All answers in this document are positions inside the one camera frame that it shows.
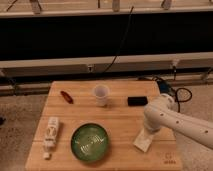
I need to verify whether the white sponge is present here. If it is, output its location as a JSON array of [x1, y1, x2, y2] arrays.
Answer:
[[133, 128, 154, 152]]

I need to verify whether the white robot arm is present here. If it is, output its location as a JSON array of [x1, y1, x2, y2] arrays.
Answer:
[[144, 93, 213, 150]]

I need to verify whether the black rectangular block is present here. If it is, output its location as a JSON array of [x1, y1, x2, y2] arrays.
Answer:
[[127, 96, 148, 106]]

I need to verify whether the blue black device on floor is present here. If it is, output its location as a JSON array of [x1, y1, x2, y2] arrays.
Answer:
[[153, 77, 175, 97]]

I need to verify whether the translucent plastic cup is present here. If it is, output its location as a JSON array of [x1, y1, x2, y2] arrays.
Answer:
[[92, 85, 109, 107]]

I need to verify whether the green glass bowl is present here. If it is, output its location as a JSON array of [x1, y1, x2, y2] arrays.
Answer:
[[70, 123, 109, 163]]

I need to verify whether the red chili pepper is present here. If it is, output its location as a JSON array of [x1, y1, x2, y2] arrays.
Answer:
[[60, 91, 74, 104]]

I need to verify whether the white squeeze tube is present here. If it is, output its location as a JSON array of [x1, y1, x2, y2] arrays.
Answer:
[[43, 117, 59, 151]]

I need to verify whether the small white cube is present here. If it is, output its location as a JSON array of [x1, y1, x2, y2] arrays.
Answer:
[[43, 152, 51, 160]]

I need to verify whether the black hanging cable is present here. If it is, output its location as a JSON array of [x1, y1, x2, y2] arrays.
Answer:
[[101, 5, 136, 74]]

